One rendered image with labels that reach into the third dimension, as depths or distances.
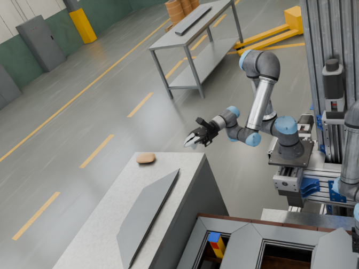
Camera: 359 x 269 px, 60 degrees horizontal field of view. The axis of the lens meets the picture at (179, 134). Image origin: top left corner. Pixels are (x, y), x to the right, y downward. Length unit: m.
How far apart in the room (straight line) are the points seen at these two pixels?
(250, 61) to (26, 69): 9.41
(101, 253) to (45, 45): 9.29
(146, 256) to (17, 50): 9.39
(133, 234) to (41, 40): 9.32
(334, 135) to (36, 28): 9.67
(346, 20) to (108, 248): 1.67
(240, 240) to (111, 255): 0.71
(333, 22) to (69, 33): 10.62
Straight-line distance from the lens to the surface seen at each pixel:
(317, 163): 2.05
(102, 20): 12.90
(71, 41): 11.78
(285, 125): 1.84
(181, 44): 4.68
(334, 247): 1.80
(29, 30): 10.60
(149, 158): 2.28
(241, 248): 1.84
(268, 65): 1.64
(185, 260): 1.90
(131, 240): 1.83
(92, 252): 1.96
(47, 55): 10.76
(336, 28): 1.70
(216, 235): 1.88
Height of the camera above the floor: 2.35
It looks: 32 degrees down
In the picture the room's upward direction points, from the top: 23 degrees counter-clockwise
